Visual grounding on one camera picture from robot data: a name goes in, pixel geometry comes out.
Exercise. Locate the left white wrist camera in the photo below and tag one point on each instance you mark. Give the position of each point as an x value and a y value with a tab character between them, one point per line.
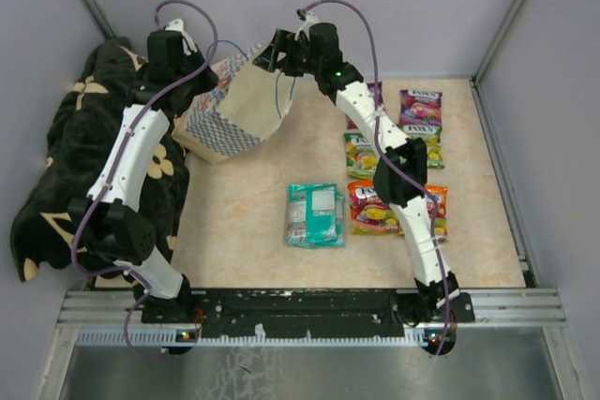
178	26

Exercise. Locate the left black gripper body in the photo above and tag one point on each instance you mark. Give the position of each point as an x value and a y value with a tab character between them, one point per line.
201	82

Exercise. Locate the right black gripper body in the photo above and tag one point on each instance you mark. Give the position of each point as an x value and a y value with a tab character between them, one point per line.
300	61

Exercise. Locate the green Fox's candy packet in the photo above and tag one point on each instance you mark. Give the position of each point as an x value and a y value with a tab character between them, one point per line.
361	160

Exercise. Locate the orange snack packet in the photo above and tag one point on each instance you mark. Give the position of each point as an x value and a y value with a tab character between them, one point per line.
438	216
369	215

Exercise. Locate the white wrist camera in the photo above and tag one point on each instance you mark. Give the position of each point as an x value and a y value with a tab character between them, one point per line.
308	19
178	26

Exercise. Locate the blue checkered paper bag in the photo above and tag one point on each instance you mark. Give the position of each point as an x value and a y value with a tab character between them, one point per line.
245	109

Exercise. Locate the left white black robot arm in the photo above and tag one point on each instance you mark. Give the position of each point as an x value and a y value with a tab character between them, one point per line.
108	219

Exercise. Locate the black floral blanket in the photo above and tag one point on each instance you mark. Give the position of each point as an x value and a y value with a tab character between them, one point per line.
79	141

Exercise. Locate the teal snack packet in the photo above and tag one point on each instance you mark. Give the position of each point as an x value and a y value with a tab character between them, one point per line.
324	217
296	219

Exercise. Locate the purple snack packet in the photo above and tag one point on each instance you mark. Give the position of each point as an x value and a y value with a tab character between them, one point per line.
421	108
376	90

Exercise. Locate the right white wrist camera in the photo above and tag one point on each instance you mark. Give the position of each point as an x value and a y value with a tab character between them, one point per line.
308	19

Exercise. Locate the aluminium frame rail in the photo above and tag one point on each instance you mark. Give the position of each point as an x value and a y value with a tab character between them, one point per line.
494	307

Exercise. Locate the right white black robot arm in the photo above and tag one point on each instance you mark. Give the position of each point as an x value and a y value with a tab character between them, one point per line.
401	175

